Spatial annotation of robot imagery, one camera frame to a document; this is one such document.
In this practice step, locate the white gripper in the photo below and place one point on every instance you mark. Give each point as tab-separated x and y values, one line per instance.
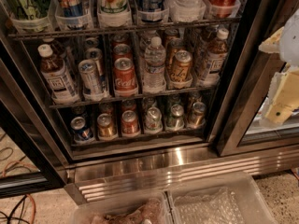
291	44

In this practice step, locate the orange front can shelf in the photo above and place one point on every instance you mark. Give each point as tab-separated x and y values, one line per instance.
181	66

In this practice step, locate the orange can shelf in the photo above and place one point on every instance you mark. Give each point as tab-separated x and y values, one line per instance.
181	66
172	48
170	34

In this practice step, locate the right fridge glass door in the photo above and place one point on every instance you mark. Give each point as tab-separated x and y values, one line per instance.
251	80

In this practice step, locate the fridge glass door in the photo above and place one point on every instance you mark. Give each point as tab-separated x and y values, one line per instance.
251	80
31	166

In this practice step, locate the bronze can bottom shelf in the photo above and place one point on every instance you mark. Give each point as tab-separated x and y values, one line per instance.
197	113

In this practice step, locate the orange back can middle shelf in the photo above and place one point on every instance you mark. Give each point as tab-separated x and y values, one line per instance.
170	34

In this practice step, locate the silver green can bottom shelf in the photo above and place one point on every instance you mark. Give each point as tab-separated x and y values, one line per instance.
153	119

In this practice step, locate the red front cola can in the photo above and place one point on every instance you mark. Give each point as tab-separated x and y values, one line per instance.
124	71

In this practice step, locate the steel fridge cabinet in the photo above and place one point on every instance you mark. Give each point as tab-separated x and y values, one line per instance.
101	168

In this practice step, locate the red can bottom shelf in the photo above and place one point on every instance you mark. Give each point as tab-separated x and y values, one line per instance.
129	122

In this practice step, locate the red back cola can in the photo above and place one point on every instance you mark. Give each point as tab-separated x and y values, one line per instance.
120	39

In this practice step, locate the gold can bottom shelf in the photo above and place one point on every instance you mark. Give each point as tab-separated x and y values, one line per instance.
106	126

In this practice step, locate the silver slim can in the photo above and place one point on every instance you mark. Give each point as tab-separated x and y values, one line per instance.
91	42
90	76
96	55

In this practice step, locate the silver front slim can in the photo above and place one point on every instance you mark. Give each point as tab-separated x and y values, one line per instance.
90	76

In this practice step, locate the silver back slim can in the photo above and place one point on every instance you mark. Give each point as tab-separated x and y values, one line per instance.
91	42

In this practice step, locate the blue pepsi can bottom shelf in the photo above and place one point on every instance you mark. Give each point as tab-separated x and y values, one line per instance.
81	130

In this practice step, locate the green can top shelf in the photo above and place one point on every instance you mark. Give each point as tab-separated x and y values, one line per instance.
26	2

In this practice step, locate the left fridge glass door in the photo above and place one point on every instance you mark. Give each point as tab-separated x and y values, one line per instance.
31	166

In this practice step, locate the right front tea bottle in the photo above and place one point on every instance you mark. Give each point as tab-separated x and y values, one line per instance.
214	57

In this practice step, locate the tea bottle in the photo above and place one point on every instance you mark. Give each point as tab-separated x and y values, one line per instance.
207	34
54	70
214	57
57	47

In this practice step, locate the right back tea bottle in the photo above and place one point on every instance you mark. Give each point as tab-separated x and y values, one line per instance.
207	34

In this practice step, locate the front clear water bottle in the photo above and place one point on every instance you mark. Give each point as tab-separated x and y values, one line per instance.
154	56

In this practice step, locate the clear water bottle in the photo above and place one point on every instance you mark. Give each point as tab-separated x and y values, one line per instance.
154	56
145	39

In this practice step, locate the right clear plastic bin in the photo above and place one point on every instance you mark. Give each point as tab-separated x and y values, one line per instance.
248	196

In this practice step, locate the clear plastic bin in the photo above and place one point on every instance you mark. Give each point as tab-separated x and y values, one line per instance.
128	208
248	196

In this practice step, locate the back clear water bottle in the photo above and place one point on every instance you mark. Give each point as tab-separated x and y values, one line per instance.
145	39

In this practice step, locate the bubble wrap sheet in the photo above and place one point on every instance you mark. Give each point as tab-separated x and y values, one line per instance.
218	207

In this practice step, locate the left clear plastic bin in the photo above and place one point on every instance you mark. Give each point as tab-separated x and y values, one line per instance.
128	208

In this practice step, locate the left front tea bottle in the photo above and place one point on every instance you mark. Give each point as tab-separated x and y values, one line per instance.
54	70

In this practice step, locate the left back tea bottle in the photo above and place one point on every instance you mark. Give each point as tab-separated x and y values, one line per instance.
57	47

